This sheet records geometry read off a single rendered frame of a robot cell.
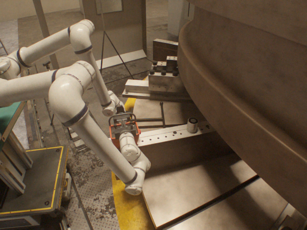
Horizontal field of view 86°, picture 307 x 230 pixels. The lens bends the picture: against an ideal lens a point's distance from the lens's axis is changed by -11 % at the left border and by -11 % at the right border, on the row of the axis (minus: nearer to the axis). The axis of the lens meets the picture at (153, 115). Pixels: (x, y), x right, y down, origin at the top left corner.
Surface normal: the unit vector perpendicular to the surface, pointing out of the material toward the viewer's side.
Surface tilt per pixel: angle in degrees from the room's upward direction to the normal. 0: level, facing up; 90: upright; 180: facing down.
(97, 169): 0
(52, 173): 0
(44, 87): 75
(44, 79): 45
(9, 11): 90
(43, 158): 0
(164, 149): 90
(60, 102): 57
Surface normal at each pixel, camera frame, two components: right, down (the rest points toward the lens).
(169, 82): -0.14, 0.63
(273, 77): -0.92, 0.24
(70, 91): 0.70, -0.27
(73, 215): 0.00, -0.77
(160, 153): 0.25, 0.62
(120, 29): 0.56, 0.52
